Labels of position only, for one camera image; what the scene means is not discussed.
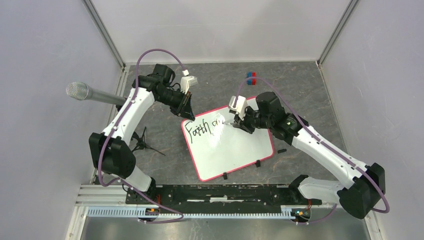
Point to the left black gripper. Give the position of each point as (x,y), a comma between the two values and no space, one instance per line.
(188,112)

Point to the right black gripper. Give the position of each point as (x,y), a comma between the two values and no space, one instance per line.
(245,127)

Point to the pink framed whiteboard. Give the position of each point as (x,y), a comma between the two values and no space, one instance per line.
(216,148)

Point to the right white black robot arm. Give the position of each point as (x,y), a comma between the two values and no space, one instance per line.
(358,188)

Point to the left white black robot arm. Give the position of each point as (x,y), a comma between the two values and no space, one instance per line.
(110,149)

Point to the blue and red eraser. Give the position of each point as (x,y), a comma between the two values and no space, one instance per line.
(252,80)

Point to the black microphone stand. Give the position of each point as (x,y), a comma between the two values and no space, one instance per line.
(142,142)

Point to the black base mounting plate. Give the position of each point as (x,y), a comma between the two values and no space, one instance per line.
(228,198)

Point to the grey microphone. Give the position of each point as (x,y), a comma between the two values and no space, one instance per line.
(83,92)

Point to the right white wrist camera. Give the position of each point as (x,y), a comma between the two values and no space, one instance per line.
(237,106)

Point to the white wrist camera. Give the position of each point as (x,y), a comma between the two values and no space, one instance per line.
(237,106)
(187,81)

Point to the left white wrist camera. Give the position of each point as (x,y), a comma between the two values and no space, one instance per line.
(187,81)

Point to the blue toothed cable rail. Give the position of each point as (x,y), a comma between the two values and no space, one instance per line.
(141,212)

